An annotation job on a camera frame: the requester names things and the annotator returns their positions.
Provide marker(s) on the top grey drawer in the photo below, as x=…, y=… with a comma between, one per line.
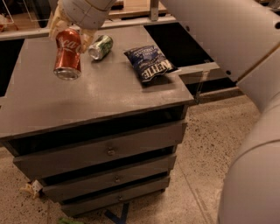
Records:
x=49, y=163

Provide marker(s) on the grey metal railing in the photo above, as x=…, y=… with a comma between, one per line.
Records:
x=226, y=17

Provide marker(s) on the green soda can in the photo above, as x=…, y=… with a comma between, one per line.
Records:
x=101, y=47

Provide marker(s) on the grey drawer cabinet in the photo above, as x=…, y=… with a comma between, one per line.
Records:
x=42, y=112

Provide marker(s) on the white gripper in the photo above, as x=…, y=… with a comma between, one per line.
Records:
x=80, y=14

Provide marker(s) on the grey drawer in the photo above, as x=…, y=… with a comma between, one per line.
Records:
x=49, y=163
x=116, y=177
x=115, y=197

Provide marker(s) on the blue chip bag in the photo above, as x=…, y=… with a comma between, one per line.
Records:
x=149, y=62

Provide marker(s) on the red coke can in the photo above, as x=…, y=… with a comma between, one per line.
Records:
x=68, y=59

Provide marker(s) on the small beige floor object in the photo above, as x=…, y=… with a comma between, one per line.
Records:
x=34, y=188

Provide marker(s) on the bottom grey drawer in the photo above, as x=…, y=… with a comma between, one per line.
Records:
x=115, y=197

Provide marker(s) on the green floor object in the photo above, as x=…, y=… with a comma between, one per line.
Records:
x=67, y=221

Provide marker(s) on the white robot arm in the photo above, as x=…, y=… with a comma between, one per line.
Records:
x=243, y=37

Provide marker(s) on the middle grey drawer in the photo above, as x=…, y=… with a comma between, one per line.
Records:
x=116, y=177

